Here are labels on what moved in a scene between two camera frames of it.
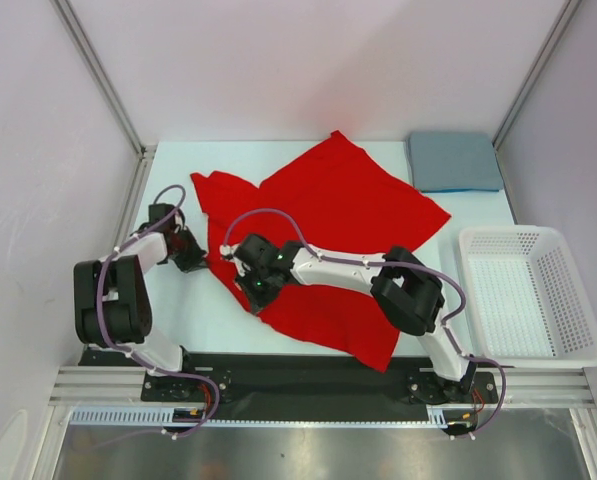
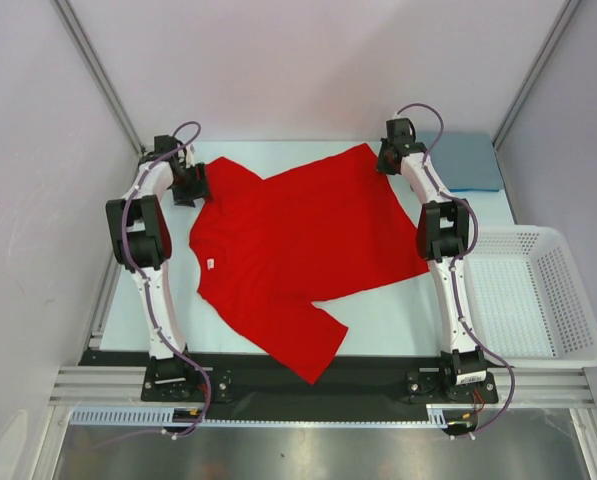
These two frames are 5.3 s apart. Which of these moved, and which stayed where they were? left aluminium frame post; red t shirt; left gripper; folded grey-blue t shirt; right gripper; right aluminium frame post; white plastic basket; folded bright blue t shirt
Moved: red t shirt; left gripper; right gripper
Stayed: left aluminium frame post; white plastic basket; folded grey-blue t shirt; right aluminium frame post; folded bright blue t shirt
